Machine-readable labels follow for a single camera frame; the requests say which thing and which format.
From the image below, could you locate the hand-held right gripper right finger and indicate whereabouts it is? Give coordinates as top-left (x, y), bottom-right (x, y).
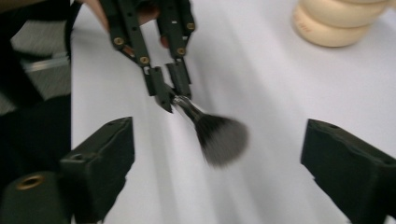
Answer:
top-left (300, 118), bottom-right (396, 224)

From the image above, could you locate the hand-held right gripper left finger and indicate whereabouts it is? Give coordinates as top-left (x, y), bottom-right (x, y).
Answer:
top-left (59, 116), bottom-right (136, 224)

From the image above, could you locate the black makeup brush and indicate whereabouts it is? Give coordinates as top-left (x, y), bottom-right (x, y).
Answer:
top-left (172, 94), bottom-right (250, 169)

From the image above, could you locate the cream ringed brush holder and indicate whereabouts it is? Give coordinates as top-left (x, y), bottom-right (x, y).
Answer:
top-left (291, 0), bottom-right (396, 49)

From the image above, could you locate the grey metal box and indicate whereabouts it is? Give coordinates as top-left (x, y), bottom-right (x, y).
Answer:
top-left (8, 21), bottom-right (73, 101)

